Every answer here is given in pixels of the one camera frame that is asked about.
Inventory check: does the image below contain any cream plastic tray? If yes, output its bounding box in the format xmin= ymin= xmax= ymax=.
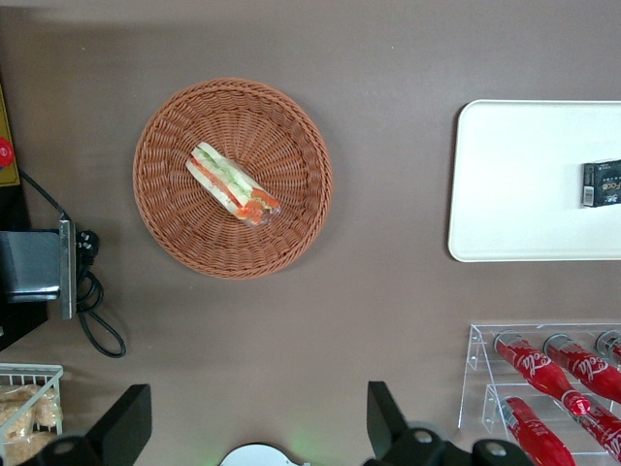
xmin=446 ymin=99 xmax=621 ymax=264

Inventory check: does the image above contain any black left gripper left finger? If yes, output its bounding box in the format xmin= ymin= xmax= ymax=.
xmin=28 ymin=383 xmax=153 ymax=466

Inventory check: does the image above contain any red cola bottle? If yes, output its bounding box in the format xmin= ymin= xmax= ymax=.
xmin=493 ymin=329 xmax=591 ymax=416
xmin=579 ymin=405 xmax=621 ymax=465
xmin=541 ymin=332 xmax=621 ymax=405
xmin=499 ymin=396 xmax=577 ymax=466
xmin=595 ymin=329 xmax=621 ymax=363

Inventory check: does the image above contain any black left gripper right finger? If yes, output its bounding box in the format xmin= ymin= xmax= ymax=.
xmin=363 ymin=381 xmax=470 ymax=466

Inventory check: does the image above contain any black Face carton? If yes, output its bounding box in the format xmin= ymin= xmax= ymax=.
xmin=581 ymin=157 xmax=621 ymax=210

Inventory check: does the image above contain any clear acrylic bottle rack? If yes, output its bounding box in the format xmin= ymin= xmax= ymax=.
xmin=457 ymin=322 xmax=621 ymax=466

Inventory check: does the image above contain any round brown wicker basket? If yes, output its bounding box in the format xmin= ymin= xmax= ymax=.
xmin=132 ymin=77 xmax=335 ymax=282

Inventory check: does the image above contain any sandwich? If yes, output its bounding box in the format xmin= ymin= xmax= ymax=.
xmin=185 ymin=140 xmax=282 ymax=229

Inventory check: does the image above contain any black countertop appliance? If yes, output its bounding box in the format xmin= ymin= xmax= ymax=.
xmin=0 ymin=62 xmax=79 ymax=353

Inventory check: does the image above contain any white wire basket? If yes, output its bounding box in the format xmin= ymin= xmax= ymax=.
xmin=0 ymin=363 xmax=65 ymax=466

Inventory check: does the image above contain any black power cable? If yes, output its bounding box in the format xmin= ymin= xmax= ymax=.
xmin=18 ymin=169 xmax=127 ymax=359

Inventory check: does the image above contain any clear bag of puffed snacks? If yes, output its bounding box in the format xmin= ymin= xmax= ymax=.
xmin=0 ymin=430 xmax=54 ymax=466
xmin=32 ymin=390 xmax=64 ymax=431
xmin=0 ymin=385 xmax=40 ymax=441

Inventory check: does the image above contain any yellow emergency stop box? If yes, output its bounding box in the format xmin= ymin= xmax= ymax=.
xmin=0 ymin=82 xmax=21 ymax=188

